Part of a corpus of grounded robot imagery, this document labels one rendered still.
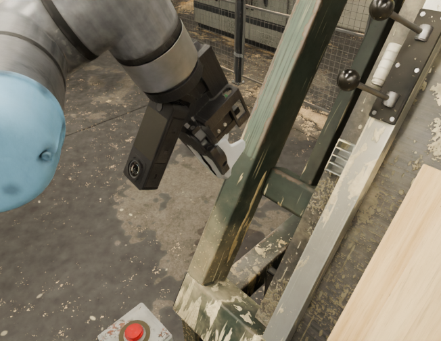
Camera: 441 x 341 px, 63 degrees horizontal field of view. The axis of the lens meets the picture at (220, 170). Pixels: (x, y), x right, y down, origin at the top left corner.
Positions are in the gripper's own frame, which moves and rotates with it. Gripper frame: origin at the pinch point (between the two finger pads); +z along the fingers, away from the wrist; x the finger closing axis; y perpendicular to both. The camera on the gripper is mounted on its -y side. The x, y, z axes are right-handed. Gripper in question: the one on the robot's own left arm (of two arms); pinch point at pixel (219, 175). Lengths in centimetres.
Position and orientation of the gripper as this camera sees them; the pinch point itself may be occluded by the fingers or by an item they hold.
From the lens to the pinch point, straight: 54.8
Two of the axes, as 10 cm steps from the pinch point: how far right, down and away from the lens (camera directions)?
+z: 3.5, 5.1, 7.9
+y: 6.6, -7.3, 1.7
